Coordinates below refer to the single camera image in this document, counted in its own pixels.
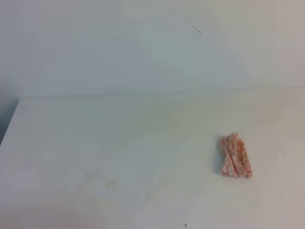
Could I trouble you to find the pink striped rag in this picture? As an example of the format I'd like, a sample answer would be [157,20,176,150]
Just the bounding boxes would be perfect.
[218,133,252,178]

